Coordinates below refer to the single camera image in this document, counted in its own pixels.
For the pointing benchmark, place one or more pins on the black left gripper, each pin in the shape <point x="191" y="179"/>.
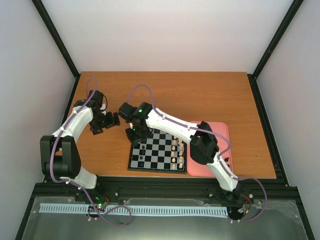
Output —
<point x="95" y="128"/>

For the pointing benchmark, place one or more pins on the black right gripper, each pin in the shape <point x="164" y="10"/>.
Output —
<point x="133" y="139"/>

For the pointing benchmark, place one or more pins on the black and white chessboard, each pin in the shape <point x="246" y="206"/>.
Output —
<point x="161" y="151"/>

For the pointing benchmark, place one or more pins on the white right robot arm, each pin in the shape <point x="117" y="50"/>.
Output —
<point x="202" y="141"/>

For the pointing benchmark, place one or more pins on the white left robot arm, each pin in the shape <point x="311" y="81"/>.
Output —
<point x="60" y="158"/>

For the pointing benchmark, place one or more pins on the pink plastic tray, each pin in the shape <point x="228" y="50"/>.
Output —
<point x="201" y="171"/>

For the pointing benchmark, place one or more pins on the light blue cable duct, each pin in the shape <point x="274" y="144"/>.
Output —
<point x="139" y="210"/>

